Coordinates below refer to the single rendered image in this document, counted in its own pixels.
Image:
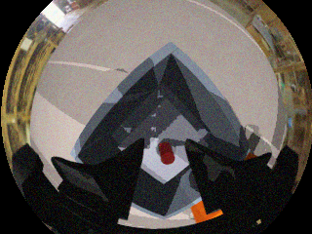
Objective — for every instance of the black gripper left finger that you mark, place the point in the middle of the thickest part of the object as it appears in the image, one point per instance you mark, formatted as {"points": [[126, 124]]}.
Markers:
{"points": [[114, 180]]}

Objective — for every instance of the dark red peg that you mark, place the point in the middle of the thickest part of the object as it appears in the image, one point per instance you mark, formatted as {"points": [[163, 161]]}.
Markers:
{"points": [[166, 153]]}

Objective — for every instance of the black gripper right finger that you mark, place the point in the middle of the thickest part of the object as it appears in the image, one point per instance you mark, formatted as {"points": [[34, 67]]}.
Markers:
{"points": [[217, 176]]}

